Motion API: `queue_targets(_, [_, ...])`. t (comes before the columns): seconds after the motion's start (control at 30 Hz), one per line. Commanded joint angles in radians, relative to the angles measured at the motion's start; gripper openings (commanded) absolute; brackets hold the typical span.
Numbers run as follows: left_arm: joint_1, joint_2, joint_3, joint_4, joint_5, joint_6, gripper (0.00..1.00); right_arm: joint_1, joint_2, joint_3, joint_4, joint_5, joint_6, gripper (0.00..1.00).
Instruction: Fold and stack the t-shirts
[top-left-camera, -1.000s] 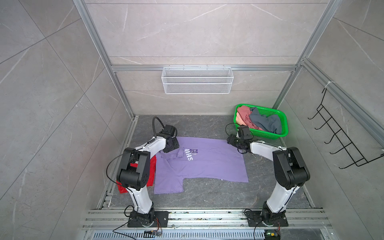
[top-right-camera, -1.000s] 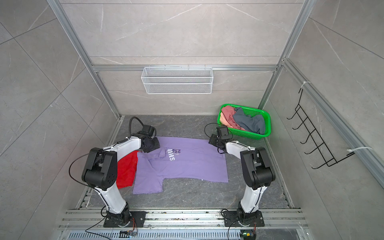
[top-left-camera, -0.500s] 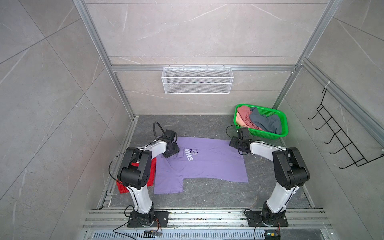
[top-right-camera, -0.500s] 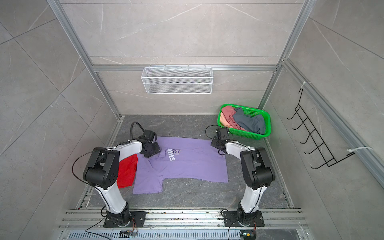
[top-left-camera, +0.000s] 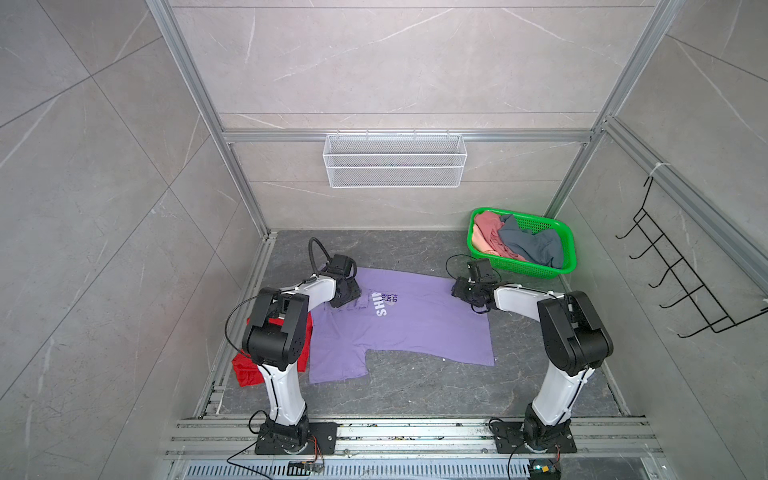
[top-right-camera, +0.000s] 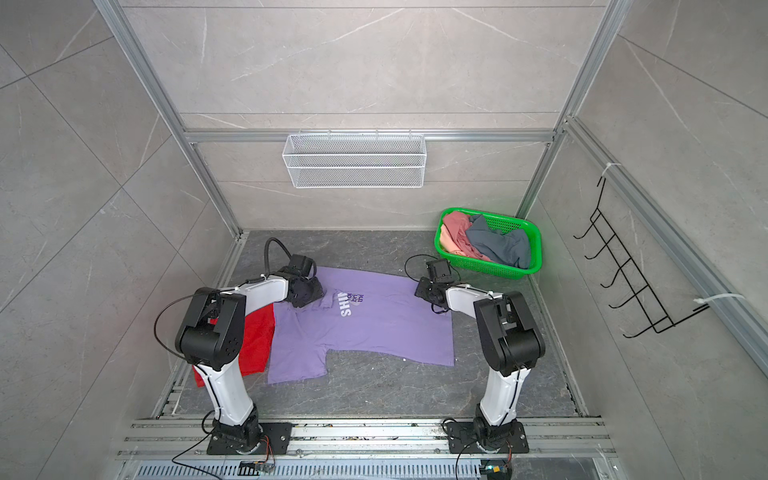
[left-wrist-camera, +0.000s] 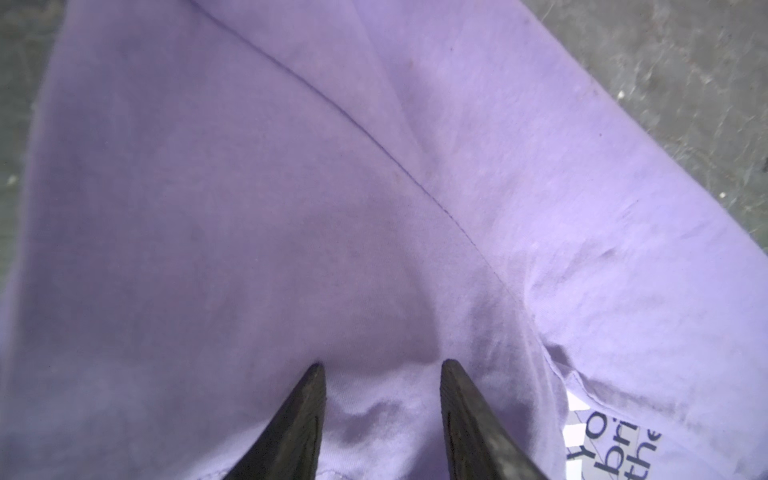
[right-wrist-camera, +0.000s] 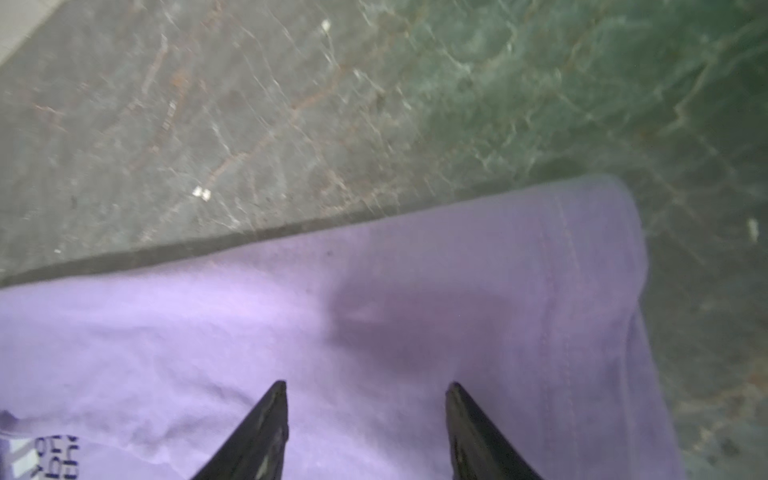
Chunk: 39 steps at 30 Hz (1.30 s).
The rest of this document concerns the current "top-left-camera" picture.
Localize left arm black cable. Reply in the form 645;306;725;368
307;236;334;277

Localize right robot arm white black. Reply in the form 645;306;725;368
452;277;614;452

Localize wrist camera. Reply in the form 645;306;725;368
325;254;357;280
467;258;502;284

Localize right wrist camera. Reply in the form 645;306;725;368
467;258;502;284

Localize white wire mesh shelf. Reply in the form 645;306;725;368
322;133;468;189

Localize aluminium mounting rail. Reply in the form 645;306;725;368
160;417;662;459

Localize dark grey t shirt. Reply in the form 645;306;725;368
498;215;565;269

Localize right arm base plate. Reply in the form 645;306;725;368
488;419;577;454

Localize black wire hook rack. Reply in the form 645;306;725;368
614;176;767;339

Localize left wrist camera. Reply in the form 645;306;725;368
325;254;357;280

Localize pink t shirt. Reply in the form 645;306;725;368
471;211;526;262

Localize red folded t shirt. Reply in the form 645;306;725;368
232;315;313;388

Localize purple t shirt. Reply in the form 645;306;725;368
309;268;495;384

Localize green plastic basket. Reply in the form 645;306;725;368
467;208;577;279

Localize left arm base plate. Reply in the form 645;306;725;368
254;422;338;455

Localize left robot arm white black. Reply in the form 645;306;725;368
241;272;361;445

